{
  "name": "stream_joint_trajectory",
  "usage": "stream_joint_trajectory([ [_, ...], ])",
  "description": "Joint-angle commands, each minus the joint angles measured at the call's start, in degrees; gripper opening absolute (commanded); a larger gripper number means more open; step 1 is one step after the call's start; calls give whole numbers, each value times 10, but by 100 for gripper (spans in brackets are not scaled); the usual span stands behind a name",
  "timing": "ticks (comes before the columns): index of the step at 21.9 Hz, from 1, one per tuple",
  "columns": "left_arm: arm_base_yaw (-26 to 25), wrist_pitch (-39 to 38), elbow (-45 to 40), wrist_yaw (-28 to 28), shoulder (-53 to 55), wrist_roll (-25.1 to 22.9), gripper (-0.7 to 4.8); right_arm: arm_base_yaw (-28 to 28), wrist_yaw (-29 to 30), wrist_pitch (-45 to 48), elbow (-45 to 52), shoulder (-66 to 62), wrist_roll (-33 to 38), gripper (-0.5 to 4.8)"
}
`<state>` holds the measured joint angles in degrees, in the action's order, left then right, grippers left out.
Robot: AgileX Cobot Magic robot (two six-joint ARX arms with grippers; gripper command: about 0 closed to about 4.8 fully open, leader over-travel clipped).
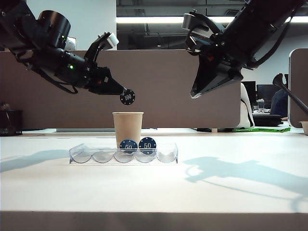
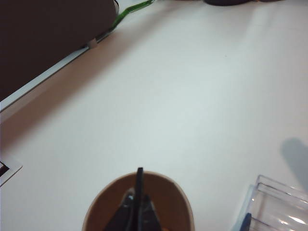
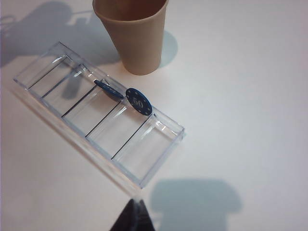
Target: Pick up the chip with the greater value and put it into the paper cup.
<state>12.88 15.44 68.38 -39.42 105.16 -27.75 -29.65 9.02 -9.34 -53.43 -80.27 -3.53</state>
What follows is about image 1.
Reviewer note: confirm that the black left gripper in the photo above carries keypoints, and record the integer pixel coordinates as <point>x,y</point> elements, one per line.
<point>95,78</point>

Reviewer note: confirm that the black bag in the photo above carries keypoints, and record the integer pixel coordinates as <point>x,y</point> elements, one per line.
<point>267,119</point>

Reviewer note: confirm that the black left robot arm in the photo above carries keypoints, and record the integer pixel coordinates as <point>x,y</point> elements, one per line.
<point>24,29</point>

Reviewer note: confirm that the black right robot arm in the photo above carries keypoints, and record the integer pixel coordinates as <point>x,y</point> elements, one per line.
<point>260,24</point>

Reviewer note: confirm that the clear bottle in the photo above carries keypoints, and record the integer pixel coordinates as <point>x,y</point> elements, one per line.
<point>260,105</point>

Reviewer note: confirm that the tall black monitor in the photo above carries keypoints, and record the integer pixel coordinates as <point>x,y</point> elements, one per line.
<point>251,91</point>

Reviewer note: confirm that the white office chair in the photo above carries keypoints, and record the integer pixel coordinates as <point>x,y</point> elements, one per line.
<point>246,108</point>

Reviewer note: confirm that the metal wall switch plate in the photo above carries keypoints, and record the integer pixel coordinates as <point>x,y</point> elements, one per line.
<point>73,44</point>

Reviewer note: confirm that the brown paper cup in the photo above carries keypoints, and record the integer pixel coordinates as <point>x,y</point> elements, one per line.
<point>128,125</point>

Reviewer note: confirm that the blue 50 poker chip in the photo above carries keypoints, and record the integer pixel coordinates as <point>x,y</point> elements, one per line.
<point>147,145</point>
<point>128,146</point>

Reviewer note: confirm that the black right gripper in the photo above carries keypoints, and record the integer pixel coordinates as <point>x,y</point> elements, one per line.
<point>216,51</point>

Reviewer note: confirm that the person in blue shirt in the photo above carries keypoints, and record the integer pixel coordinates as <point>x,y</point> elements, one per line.
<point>279,101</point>

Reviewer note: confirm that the wide black monitor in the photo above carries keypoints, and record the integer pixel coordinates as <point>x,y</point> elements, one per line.
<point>264,92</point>

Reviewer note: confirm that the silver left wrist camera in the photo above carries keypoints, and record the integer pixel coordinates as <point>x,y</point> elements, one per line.
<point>111,41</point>

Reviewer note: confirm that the beige paper bowl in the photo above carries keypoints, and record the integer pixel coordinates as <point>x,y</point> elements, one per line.
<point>304,127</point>

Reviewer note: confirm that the long ceiling light strip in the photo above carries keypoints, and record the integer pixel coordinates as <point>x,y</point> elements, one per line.
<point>144,19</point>

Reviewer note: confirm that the black 100 poker chip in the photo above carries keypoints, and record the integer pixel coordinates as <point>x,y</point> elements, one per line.
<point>128,98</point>

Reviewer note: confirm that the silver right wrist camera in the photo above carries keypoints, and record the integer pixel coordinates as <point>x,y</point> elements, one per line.
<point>192,21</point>

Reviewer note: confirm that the green tape strip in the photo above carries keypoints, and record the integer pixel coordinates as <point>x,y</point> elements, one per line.
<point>264,130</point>

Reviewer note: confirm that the grey metal partition rail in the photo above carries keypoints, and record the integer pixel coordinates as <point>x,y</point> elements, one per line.
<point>84,130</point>

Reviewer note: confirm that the wide brown desk partition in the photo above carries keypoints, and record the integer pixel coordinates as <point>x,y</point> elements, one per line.
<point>156,84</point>

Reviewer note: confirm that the narrow brown desk partition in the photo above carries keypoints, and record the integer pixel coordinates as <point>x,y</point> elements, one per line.
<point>299,84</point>

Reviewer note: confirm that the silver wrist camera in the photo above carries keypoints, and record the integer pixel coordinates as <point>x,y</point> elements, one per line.
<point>192,21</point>
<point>111,41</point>

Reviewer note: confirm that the clear plastic chip tray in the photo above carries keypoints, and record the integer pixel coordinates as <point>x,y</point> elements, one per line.
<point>80,157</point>

